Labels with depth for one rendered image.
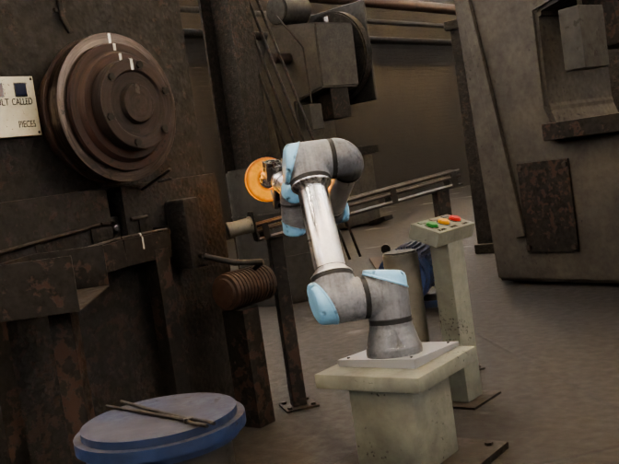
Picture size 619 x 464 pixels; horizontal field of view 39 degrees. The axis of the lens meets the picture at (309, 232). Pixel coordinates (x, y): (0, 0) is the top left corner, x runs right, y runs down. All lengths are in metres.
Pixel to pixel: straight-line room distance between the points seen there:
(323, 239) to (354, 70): 8.74
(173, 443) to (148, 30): 1.93
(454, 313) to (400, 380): 0.73
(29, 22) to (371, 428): 1.60
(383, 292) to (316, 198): 0.32
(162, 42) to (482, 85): 2.37
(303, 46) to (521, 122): 6.09
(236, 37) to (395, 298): 5.00
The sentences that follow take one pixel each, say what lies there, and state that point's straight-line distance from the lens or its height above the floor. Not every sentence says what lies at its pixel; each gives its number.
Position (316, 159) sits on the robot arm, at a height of 0.86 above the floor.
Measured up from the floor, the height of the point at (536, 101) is 1.01.
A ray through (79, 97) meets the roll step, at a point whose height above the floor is 1.15.
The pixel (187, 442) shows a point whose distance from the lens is 1.56.
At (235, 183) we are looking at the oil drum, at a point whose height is 0.80.
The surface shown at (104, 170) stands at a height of 0.92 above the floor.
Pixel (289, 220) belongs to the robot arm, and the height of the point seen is 0.68.
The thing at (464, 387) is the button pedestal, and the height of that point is 0.06.
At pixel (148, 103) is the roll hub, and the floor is 1.11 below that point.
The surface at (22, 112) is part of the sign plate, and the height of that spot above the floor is 1.13.
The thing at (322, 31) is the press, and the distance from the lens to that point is 10.74.
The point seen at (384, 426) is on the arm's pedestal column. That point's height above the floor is 0.15.
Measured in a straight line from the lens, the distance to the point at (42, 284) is 2.22.
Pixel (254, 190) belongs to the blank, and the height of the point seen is 0.79.
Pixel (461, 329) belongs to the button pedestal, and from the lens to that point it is 2.93.
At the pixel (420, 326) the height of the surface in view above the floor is 0.27.
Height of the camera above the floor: 0.86
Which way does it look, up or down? 4 degrees down
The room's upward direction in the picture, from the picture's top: 8 degrees counter-clockwise
